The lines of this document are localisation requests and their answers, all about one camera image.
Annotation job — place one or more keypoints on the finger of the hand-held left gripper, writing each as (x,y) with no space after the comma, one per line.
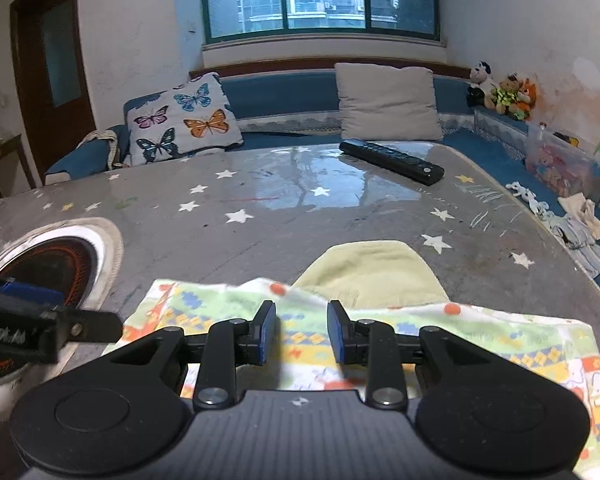
(17,289)
(92,327)

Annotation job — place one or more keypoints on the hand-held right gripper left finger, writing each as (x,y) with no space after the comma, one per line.
(268,330)

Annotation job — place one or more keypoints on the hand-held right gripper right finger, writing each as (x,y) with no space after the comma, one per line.
(336,332)

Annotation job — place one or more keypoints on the patterned pants with green cuffs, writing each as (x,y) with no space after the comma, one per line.
(430,340)

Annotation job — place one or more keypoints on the beige cloth on sofa arm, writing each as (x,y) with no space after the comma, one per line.
(102,142)

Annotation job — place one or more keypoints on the striped baby clothes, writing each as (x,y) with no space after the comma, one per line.
(585,250)

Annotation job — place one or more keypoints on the round built-in induction cooker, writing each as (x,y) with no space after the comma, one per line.
(55,255)

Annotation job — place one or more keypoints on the grey star tablecloth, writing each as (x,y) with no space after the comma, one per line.
(280,210)

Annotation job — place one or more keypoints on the dark wooden chair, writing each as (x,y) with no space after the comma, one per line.
(2,165)

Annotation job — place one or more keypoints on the black remote control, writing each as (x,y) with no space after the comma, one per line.
(390,159)

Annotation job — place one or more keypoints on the butterfly print pillow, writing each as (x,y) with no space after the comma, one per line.
(182,120)

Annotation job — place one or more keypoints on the dark wooden door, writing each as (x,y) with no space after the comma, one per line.
(50,60)

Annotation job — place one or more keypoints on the small white patterned cloth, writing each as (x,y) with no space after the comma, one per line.
(527,197)

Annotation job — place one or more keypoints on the blue sofa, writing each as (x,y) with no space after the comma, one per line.
(280,95)

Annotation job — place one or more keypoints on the beige pillow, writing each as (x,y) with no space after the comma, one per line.
(387,100)

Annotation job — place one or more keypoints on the cream cloth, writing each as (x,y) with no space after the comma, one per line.
(585,215)

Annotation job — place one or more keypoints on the clear plastic storage box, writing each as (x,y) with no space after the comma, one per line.
(565,165)

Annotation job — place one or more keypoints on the black and white plush toy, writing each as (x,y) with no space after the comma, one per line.
(482,82)

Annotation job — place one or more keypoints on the orange plush toy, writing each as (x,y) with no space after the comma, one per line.
(529,97)

